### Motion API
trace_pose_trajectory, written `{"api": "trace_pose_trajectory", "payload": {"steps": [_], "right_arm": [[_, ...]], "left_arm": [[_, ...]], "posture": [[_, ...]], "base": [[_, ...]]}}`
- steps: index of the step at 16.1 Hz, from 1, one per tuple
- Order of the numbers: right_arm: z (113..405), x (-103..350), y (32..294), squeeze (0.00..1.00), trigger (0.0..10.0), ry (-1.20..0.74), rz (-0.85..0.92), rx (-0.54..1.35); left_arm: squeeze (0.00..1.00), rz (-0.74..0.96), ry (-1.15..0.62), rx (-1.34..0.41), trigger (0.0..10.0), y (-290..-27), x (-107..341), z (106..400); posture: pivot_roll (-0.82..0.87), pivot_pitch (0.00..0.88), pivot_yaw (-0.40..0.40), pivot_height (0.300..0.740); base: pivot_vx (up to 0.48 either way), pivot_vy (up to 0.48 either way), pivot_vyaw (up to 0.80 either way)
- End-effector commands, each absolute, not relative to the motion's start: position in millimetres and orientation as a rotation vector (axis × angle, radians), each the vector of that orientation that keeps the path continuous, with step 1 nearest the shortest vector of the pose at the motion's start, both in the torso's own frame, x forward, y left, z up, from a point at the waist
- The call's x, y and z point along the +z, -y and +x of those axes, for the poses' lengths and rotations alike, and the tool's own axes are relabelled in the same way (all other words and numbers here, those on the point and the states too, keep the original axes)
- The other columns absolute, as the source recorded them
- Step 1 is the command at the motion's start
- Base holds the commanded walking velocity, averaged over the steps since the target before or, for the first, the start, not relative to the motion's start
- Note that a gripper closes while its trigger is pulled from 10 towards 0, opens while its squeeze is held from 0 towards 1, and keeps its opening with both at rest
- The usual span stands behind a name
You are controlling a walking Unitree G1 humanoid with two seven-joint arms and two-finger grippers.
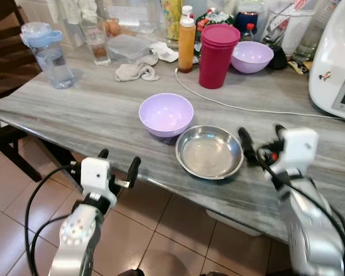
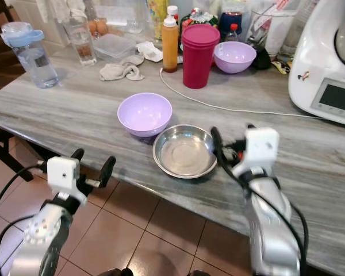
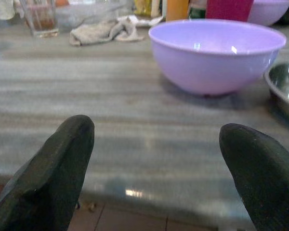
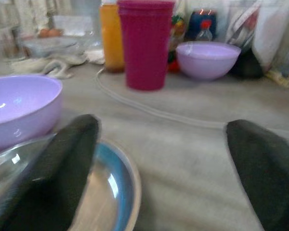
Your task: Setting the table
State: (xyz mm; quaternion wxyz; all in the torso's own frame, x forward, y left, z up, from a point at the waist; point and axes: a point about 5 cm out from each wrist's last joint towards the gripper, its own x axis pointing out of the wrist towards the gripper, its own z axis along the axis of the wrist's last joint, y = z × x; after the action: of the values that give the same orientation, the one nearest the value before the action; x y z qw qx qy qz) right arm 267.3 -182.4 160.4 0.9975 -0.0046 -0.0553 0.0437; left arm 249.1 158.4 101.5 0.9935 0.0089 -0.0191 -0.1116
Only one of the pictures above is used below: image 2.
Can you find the stainless steel bowl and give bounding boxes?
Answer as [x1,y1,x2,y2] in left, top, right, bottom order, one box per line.
[152,124,220,180]

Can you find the large lilac plastic bowl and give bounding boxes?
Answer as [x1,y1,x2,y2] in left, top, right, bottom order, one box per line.
[117,92,174,138]

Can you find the small lilac plastic bowl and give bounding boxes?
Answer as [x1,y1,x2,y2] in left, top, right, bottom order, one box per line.
[213,41,258,75]

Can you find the magenta lidded plastic tumbler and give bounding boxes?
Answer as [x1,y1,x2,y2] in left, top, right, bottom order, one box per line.
[181,24,222,90]

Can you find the crumpled grey cloth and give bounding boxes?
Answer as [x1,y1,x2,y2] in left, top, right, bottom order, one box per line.
[98,55,145,82]

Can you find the white kitchen cooking machine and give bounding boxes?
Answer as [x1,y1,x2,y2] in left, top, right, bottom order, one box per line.
[288,0,345,128]

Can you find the small red capped bottle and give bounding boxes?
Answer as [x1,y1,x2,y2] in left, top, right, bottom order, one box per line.
[227,23,242,43]

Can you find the clear measuring jug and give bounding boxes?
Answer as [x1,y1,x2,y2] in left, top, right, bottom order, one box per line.
[246,7,298,59]

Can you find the clear jug with blue lid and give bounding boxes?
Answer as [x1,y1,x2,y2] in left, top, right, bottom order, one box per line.
[0,21,60,90]

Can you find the dark blue jar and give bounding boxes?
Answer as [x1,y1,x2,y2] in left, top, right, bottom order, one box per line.
[217,10,243,36]

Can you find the orange sauce squeeze bottle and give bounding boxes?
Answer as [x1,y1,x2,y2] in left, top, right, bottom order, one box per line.
[160,16,180,74]

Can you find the clear drinking glass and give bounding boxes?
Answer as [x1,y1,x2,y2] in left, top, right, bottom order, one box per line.
[66,22,98,67]

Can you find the clear plastic lidded container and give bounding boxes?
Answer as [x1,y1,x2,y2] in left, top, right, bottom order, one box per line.
[91,33,137,63]

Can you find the crumpled white cloth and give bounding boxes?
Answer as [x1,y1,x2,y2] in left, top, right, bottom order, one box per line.
[136,41,163,63]

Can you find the brown eggs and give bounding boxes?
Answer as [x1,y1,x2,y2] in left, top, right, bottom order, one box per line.
[87,18,110,37]

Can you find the yellow printed packet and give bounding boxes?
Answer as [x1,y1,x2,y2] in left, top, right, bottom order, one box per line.
[146,0,168,42]

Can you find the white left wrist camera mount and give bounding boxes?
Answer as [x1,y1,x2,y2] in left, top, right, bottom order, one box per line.
[47,156,89,207]

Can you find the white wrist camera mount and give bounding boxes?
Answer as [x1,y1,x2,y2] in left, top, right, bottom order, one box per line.
[47,156,89,207]
[231,126,281,178]

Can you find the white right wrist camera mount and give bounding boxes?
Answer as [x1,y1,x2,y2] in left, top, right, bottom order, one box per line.
[231,126,281,178]

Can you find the white power cable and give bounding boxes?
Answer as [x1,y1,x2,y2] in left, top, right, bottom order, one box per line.
[159,67,298,115]

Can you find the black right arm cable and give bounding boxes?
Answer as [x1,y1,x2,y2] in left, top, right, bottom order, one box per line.
[224,154,309,271]

